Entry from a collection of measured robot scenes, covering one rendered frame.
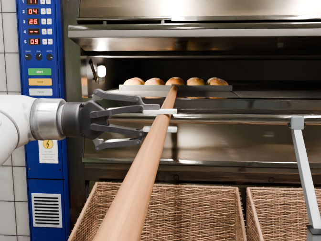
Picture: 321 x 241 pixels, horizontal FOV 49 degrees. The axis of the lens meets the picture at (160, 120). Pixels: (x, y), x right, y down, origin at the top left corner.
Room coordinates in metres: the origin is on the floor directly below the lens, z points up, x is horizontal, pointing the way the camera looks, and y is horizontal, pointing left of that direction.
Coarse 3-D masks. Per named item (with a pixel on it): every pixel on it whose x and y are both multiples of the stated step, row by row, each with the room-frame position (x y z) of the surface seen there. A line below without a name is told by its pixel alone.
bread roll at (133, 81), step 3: (132, 78) 1.76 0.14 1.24; (135, 78) 1.77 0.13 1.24; (126, 81) 1.76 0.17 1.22; (129, 81) 1.75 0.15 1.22; (132, 81) 1.75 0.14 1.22; (135, 81) 1.75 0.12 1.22; (138, 81) 1.75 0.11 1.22; (126, 84) 1.75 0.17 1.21; (129, 84) 1.74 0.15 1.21; (132, 84) 1.74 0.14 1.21; (135, 84) 1.74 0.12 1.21; (138, 84) 1.74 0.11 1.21; (141, 84) 1.75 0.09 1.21
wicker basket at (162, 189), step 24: (96, 192) 1.31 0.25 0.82; (168, 192) 1.29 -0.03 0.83; (192, 192) 1.28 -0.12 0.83; (216, 192) 1.27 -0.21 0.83; (96, 216) 1.29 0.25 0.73; (168, 216) 1.27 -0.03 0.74; (192, 216) 1.25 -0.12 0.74; (216, 216) 1.25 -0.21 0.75; (240, 216) 1.11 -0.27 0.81; (72, 240) 1.03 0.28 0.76; (144, 240) 1.25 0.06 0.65; (168, 240) 1.24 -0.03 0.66; (192, 240) 1.23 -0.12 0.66; (216, 240) 1.22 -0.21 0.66; (240, 240) 1.07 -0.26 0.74
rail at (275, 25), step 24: (96, 24) 1.21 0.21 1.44; (120, 24) 1.20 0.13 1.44; (144, 24) 1.20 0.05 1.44; (168, 24) 1.19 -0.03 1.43; (192, 24) 1.18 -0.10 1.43; (216, 24) 1.17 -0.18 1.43; (240, 24) 1.17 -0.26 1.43; (264, 24) 1.16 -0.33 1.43; (288, 24) 1.15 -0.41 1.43; (312, 24) 1.15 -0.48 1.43
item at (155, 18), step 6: (78, 18) 1.26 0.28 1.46; (84, 18) 1.26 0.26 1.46; (90, 18) 1.25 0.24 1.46; (96, 18) 1.25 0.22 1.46; (102, 18) 1.25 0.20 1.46; (108, 18) 1.25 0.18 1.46; (114, 18) 1.25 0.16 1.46; (120, 18) 1.25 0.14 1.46; (126, 18) 1.24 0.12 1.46; (132, 18) 1.24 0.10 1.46; (138, 18) 1.24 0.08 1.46; (144, 18) 1.24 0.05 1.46; (150, 18) 1.24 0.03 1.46; (156, 18) 1.23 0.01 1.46; (162, 18) 1.23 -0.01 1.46; (168, 18) 1.23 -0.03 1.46
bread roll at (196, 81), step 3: (195, 78) 1.76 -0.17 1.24; (198, 78) 1.76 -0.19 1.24; (189, 81) 1.74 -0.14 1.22; (192, 81) 1.73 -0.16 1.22; (195, 81) 1.73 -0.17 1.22; (198, 81) 1.73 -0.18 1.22; (201, 81) 1.73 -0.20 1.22; (186, 84) 1.75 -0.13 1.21; (189, 84) 1.73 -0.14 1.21; (192, 84) 1.73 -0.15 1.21; (195, 84) 1.72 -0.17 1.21; (198, 84) 1.72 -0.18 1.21; (201, 84) 1.72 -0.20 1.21; (204, 84) 1.73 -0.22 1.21
